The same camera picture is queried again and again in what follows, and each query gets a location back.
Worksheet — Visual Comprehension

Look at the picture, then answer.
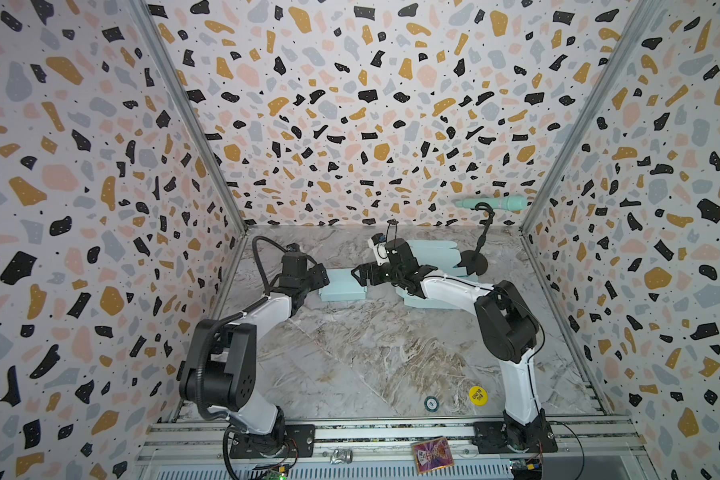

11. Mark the aluminium right corner post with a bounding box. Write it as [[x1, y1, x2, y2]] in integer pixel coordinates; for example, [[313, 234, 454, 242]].
[[520, 0, 664, 236]]

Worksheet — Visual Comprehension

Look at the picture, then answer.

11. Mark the aluminium corner post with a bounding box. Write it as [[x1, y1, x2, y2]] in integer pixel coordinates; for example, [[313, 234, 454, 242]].
[[125, 1, 247, 236], [520, 0, 664, 236]]

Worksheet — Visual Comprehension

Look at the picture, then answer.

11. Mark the yellow round sticker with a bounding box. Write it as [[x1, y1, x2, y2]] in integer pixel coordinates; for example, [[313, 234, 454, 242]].
[[469, 385, 488, 406]]

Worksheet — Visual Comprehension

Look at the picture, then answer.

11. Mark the purple snack packet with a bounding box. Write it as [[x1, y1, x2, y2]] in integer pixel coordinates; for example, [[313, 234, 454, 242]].
[[412, 437, 454, 474]]

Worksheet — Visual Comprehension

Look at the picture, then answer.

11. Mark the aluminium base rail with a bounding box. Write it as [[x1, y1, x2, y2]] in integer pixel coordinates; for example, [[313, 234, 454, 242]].
[[136, 416, 657, 479]]

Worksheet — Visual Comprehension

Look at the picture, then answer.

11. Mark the mint paper box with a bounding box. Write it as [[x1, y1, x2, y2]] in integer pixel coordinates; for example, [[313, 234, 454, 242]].
[[395, 240, 478, 310], [319, 269, 367, 302]]

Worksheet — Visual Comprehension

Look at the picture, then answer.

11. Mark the black microphone stand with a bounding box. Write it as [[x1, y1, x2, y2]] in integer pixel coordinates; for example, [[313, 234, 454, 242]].
[[457, 202, 495, 275]]

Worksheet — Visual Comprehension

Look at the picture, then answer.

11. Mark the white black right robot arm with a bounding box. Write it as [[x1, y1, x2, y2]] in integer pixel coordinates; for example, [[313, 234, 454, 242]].
[[351, 234, 548, 452]]

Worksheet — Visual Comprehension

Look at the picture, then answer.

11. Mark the aluminium left corner post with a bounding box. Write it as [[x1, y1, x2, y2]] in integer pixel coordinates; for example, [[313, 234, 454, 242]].
[[125, 1, 247, 236]]

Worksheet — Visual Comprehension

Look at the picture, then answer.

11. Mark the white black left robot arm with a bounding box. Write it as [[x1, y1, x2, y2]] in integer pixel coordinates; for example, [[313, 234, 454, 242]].
[[179, 251, 329, 436]]

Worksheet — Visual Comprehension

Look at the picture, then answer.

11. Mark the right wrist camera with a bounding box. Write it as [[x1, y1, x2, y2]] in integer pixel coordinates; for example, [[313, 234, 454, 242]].
[[368, 233, 389, 266]]

